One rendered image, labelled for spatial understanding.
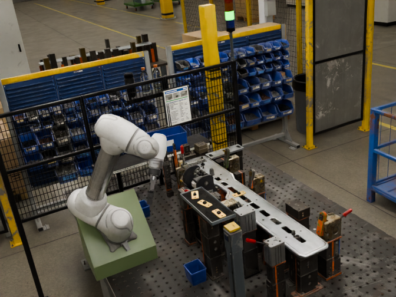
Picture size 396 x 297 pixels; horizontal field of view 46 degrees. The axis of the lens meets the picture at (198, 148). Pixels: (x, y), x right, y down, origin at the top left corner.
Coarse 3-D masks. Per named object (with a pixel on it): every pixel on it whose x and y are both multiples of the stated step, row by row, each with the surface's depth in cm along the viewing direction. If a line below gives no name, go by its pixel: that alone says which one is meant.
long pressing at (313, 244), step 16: (192, 160) 336; (208, 160) 333; (224, 176) 308; (272, 208) 265; (256, 224) 253; (272, 224) 250; (288, 224) 248; (288, 240) 235; (320, 240) 232; (304, 256) 222
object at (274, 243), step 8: (264, 240) 227; (272, 240) 226; (280, 240) 226; (264, 248) 228; (272, 248) 222; (280, 248) 225; (264, 256) 230; (272, 256) 224; (280, 256) 227; (272, 264) 226; (280, 264) 229; (272, 272) 229; (280, 272) 231; (272, 280) 231; (280, 280) 233; (272, 288) 232; (280, 288) 234; (272, 296) 235; (280, 296) 236
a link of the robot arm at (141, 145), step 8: (136, 136) 218; (144, 136) 220; (128, 144) 218; (136, 144) 216; (144, 144) 215; (152, 144) 217; (128, 152) 222; (136, 152) 217; (144, 152) 215; (152, 152) 218
